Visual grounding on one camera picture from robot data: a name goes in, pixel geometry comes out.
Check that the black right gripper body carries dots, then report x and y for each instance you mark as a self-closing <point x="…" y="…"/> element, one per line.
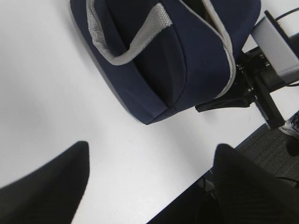
<point x="262" y="80"/>

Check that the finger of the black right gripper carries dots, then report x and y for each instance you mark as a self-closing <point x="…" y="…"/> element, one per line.
<point x="224" y="103"/>

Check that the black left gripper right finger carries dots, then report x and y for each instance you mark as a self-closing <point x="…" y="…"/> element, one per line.
<point x="247" y="194"/>

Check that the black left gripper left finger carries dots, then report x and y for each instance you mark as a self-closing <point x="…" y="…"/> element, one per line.
<point x="52" y="193"/>

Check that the navy blue lunch bag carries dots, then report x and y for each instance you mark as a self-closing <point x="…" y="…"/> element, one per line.
<point x="165" y="56"/>

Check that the patterned shoe on floor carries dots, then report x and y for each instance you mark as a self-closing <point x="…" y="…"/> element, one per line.
<point x="291" y="126"/>

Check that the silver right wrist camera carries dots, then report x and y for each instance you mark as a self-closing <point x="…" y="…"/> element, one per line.
<point x="277" y="47"/>

